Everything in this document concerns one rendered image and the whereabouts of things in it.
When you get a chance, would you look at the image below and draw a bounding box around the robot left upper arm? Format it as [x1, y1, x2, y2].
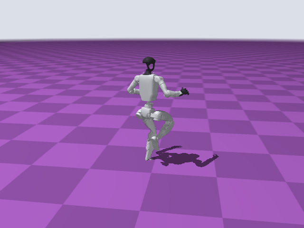
[127, 75, 140, 94]

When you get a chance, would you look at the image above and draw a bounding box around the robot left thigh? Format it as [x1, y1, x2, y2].
[136, 109, 157, 139]

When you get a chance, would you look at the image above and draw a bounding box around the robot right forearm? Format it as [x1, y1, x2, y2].
[167, 90, 182, 97]

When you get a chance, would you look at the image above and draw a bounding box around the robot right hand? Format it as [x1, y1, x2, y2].
[180, 87, 189, 96]

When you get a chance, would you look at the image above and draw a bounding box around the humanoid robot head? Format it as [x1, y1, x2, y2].
[142, 57, 155, 75]

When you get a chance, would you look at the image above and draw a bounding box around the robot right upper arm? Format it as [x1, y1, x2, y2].
[154, 76, 171, 98]

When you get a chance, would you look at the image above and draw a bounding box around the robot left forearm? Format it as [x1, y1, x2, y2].
[133, 88, 140, 95]

